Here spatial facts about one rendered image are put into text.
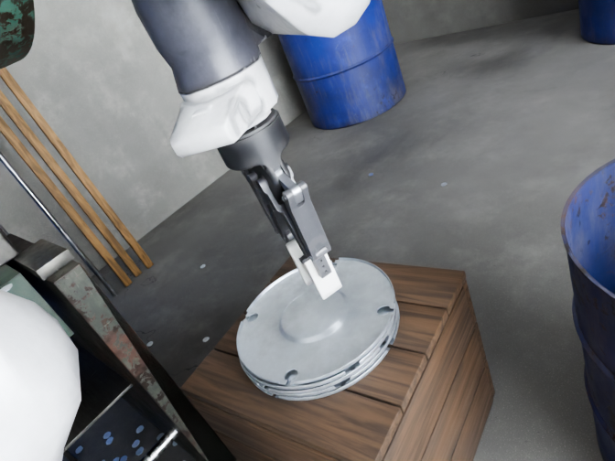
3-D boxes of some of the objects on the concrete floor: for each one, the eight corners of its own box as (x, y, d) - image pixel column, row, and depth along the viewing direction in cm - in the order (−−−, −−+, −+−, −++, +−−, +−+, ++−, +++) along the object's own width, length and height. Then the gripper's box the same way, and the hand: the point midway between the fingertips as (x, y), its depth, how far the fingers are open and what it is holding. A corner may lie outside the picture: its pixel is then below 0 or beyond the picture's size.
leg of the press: (264, 447, 109) (1, 85, 65) (231, 491, 103) (-86, 125, 59) (103, 339, 173) (-86, 119, 128) (77, 362, 167) (-132, 140, 122)
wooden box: (496, 391, 99) (465, 270, 82) (433, 583, 76) (371, 469, 59) (340, 353, 124) (292, 252, 107) (258, 487, 101) (178, 388, 84)
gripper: (309, 112, 43) (383, 296, 55) (245, 98, 56) (316, 247, 68) (241, 154, 41) (333, 334, 53) (191, 128, 54) (274, 276, 66)
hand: (314, 266), depth 59 cm, fingers open, 3 cm apart
